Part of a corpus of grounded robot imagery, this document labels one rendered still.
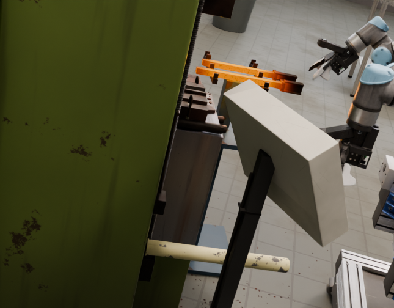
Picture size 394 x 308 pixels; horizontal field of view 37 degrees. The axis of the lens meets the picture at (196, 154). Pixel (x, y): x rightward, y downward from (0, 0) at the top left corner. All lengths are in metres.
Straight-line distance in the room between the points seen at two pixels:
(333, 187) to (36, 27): 0.76
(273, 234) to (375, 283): 0.69
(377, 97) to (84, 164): 0.77
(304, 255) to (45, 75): 1.99
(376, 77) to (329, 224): 0.41
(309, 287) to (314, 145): 1.72
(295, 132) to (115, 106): 0.45
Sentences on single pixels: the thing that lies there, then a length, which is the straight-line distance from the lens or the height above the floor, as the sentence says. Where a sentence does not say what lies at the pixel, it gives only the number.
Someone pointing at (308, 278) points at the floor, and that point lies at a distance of 2.96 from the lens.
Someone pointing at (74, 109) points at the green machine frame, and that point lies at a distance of 1.48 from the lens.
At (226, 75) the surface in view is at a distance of 2.36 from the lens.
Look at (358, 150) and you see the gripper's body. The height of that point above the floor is 1.07.
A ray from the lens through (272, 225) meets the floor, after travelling 3.27.
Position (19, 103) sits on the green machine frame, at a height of 1.04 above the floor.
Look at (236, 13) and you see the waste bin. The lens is 7.02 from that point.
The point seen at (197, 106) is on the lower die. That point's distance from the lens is 1.84.
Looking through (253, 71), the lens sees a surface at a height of 0.93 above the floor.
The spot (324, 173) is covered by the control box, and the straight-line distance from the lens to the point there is 1.27.
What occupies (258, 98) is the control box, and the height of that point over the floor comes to 1.19.
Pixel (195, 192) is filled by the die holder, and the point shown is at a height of 0.71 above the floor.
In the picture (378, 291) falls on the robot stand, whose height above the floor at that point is 0.21.
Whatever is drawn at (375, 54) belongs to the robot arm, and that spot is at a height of 1.16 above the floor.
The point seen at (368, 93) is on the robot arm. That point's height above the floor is 1.22.
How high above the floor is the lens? 1.64
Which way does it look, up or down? 25 degrees down
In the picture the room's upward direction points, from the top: 14 degrees clockwise
